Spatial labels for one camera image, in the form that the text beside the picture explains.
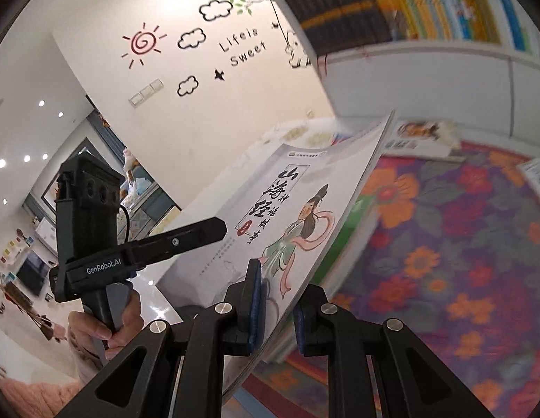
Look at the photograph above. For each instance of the person's left forearm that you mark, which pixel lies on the person's left forearm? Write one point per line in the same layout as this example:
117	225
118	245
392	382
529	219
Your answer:
35	396

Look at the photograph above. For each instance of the person's left hand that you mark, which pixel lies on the person's left hand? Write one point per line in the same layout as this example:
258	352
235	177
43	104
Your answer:
80	328

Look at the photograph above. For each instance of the black lettering wall decal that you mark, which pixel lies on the black lettering wall decal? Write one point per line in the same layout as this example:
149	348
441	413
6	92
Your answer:
241	50

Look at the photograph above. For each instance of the bear wall decal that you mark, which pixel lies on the bear wall decal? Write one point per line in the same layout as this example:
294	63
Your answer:
296	50

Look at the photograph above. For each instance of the row of black books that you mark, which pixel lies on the row of black books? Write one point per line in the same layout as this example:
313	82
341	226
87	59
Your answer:
339	8

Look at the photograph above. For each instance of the floral blanket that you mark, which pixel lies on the floral blanket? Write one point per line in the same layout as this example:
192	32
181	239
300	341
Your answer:
448	270

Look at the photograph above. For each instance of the white book with orange figure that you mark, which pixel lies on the white book with orange figure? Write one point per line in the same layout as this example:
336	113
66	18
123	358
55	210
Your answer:
422	137

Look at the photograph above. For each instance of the black cloud wall decal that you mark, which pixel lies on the black cloud wall decal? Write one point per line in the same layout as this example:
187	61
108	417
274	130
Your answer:
187	86
215	10
191	38

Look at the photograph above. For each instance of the white book with barcode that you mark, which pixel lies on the white book with barcode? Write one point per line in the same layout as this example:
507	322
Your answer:
535	178

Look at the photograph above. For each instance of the row of white blue books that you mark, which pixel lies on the row of white blue books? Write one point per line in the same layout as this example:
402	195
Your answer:
522	13

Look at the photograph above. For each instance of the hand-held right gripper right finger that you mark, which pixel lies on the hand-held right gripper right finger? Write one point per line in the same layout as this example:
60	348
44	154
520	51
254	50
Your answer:
299	326

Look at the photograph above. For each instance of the white book with robed woman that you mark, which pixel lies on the white book with robed woman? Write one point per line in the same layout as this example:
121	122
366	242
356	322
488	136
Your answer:
287	191

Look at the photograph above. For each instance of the white bookcase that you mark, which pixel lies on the white bookcase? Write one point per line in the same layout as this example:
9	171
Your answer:
426	87

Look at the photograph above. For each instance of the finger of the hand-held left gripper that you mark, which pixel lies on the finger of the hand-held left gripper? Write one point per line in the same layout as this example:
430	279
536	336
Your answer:
183	240

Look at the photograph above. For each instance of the black star wall decal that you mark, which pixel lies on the black star wall decal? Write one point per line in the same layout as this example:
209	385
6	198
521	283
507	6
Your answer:
219	75

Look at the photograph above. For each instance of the dark green book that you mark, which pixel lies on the dark green book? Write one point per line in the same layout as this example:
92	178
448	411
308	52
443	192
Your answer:
352	222

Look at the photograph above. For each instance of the black television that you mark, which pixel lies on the black television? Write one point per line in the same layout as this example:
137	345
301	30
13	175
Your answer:
30	274

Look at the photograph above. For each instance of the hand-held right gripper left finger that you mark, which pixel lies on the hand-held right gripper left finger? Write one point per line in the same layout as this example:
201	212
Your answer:
254	313

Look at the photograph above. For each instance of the red sun wall decal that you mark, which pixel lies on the red sun wall decal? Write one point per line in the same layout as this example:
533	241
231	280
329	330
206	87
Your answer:
143	42

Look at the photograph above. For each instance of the white light switch panel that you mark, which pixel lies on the white light switch panel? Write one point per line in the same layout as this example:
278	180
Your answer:
146	92

